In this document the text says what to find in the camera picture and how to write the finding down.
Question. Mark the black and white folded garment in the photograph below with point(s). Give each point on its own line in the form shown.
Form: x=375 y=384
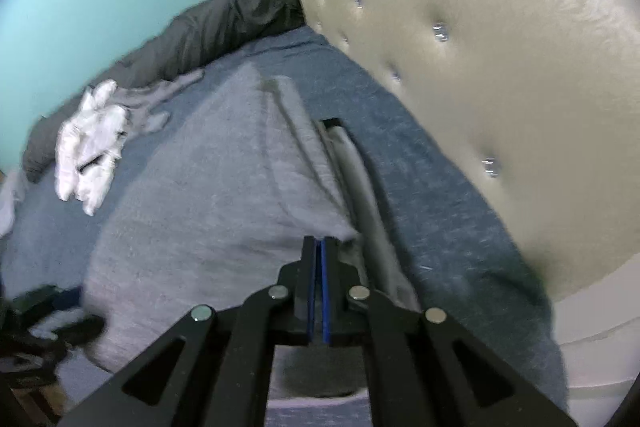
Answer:
x=360 y=187

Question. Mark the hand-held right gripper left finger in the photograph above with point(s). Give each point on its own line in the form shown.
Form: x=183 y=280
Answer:
x=311 y=287

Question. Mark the dark grey rolled duvet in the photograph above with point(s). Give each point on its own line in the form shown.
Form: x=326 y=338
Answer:
x=210 y=27

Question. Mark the light grey cloth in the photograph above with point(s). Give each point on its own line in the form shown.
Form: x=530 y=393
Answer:
x=7 y=207

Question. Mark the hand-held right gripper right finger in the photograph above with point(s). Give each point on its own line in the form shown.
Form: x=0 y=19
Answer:
x=327 y=297

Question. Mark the grey knit sweater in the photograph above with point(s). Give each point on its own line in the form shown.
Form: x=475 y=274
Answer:
x=215 y=207

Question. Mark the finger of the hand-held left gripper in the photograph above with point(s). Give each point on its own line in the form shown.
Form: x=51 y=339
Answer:
x=80 y=332

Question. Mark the cream tufted headboard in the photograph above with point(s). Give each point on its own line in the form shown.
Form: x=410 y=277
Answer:
x=475 y=57

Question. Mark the white garment with black band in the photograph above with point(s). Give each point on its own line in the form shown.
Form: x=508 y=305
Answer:
x=85 y=157

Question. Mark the blue heathered bed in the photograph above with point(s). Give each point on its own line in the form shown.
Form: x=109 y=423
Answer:
x=450 y=232

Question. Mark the grey crumpled garment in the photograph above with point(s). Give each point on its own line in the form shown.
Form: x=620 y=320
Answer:
x=150 y=99

